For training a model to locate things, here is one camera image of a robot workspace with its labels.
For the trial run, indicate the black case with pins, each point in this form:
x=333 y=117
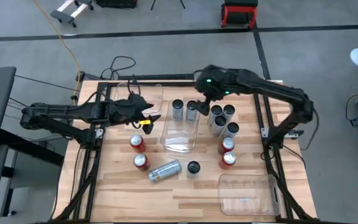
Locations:
x=117 y=3

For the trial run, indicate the wooden wheeled dolly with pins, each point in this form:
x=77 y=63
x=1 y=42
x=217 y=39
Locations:
x=62 y=15

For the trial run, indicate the red Star Wars Coca-Cola can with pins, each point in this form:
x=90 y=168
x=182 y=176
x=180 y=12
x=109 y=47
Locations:
x=141 y=161

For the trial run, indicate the black tripod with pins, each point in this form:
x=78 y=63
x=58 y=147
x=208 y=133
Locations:
x=183 y=4

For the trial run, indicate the yellow tape tag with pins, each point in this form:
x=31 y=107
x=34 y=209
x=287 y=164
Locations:
x=145 y=122

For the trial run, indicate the wide clear plastic bin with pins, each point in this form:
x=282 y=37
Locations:
x=154 y=93
x=247 y=196

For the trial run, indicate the red black stool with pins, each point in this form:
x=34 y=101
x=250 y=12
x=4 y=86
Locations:
x=239 y=12

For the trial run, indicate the narrow clear plastic bin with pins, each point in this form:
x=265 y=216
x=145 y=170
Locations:
x=179 y=140

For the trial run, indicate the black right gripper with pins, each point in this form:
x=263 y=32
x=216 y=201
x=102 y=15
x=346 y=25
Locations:
x=216 y=82

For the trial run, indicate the black clamp knob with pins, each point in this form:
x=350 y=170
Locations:
x=134 y=78

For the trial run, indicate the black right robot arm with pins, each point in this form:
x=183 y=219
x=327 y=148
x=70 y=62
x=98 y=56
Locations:
x=275 y=90

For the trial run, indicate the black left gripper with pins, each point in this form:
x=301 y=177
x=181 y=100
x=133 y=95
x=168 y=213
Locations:
x=126 y=110

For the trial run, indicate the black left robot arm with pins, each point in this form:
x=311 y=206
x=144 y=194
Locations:
x=61 y=112

